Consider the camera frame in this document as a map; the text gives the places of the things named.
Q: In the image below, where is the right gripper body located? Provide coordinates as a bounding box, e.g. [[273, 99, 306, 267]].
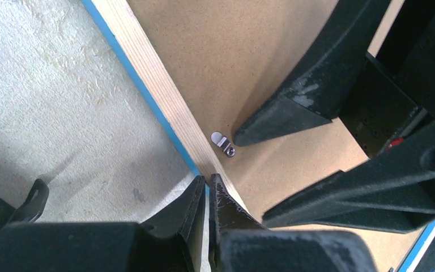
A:
[[339, 1, 435, 158]]

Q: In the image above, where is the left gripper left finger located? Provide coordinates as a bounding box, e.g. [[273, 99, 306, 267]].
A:
[[0, 176, 206, 271]]

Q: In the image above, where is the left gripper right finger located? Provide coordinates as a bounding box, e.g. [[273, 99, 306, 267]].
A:
[[208, 173, 376, 271]]

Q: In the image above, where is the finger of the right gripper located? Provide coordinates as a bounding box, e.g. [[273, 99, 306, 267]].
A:
[[262, 121, 435, 233], [233, 0, 390, 147]]

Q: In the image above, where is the brown backing board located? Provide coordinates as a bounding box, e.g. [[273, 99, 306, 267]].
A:
[[126, 0, 425, 272]]

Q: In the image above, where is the blue wooden picture frame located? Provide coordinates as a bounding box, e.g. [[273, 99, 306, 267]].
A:
[[90, 1, 435, 261]]

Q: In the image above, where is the dark blue flat box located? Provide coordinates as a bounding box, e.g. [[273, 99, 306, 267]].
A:
[[0, 179, 49, 230]]

